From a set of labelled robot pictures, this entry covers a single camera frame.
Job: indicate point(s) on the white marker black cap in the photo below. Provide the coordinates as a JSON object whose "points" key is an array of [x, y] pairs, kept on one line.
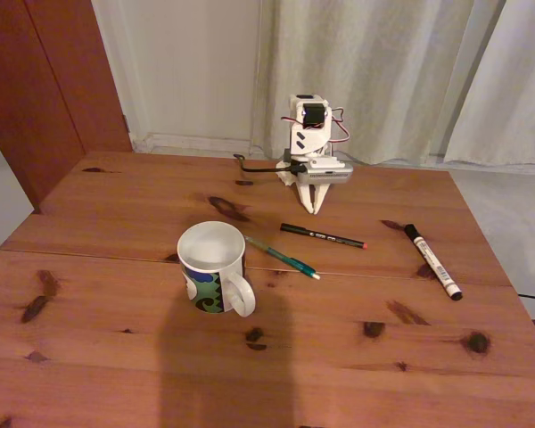
{"points": [[432, 263]]}

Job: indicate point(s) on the black pen red ends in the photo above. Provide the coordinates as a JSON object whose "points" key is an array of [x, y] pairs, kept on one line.
{"points": [[321, 235]]}

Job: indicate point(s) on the white baseboard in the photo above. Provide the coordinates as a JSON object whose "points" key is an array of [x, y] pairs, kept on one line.
{"points": [[191, 142]]}

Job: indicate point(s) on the silver camera box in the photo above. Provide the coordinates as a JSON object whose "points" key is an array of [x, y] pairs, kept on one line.
{"points": [[325, 173]]}

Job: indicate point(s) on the teal green pen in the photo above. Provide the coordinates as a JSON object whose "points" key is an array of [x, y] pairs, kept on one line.
{"points": [[285, 258]]}

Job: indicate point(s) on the brown wooden door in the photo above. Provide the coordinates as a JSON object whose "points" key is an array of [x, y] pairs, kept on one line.
{"points": [[27, 89]]}

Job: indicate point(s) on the white curtain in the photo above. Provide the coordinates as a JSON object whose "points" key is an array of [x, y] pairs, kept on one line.
{"points": [[517, 89], [405, 67]]}

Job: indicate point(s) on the white mug blue green pattern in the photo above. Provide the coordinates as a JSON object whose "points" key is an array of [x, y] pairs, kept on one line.
{"points": [[209, 267]]}

